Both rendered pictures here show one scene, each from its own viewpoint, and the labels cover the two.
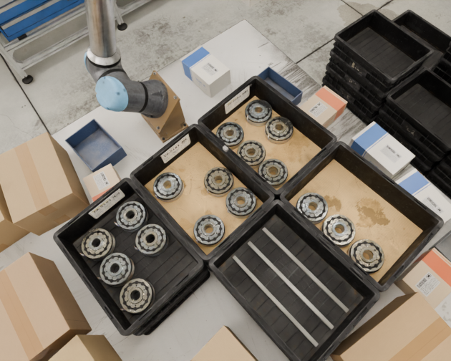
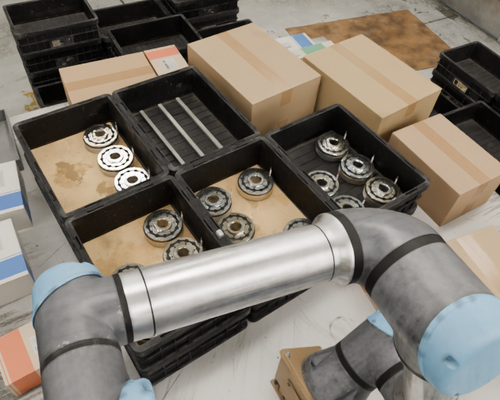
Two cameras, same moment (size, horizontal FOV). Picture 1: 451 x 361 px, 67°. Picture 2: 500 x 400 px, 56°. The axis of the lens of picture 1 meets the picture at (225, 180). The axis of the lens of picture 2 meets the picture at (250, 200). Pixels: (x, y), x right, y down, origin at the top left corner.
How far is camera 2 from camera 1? 124 cm
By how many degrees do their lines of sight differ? 64
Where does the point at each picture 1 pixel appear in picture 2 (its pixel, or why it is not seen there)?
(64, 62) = not seen: outside the picture
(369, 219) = (75, 168)
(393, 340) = (115, 86)
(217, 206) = (242, 209)
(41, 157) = not seen: hidden behind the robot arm
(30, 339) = (426, 131)
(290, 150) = (126, 258)
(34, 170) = (498, 287)
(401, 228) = (48, 155)
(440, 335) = (76, 83)
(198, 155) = not seen: hidden behind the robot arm
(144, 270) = (327, 168)
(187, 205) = (278, 216)
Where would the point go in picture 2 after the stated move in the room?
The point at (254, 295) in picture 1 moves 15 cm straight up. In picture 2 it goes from (220, 134) to (221, 97)
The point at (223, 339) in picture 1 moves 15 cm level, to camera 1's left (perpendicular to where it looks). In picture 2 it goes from (254, 97) to (299, 99)
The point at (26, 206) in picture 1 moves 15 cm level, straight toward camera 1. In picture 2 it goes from (486, 241) to (434, 213)
